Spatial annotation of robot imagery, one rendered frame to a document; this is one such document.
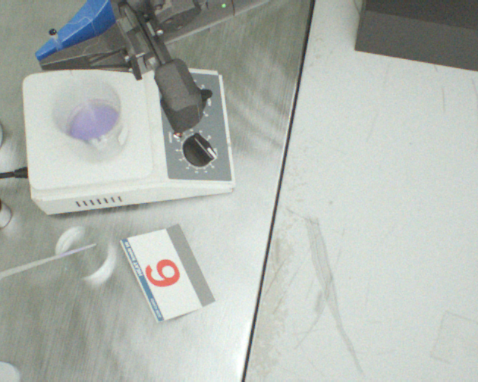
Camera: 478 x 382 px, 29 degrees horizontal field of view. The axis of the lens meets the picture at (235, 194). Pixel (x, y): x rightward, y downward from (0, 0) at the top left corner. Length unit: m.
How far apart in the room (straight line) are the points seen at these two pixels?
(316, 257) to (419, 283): 0.11
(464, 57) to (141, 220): 0.38
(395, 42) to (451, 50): 0.06
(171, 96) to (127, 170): 0.21
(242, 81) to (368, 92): 0.14
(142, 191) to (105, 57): 0.21
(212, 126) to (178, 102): 0.26
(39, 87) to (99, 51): 0.21
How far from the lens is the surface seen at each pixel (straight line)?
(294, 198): 0.97
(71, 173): 0.90
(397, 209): 0.98
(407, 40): 0.99
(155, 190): 0.92
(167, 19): 0.68
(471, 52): 1.00
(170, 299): 0.92
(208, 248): 0.96
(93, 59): 0.75
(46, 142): 0.91
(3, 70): 1.05
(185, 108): 0.70
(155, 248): 0.94
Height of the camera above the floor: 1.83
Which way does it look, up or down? 75 degrees down
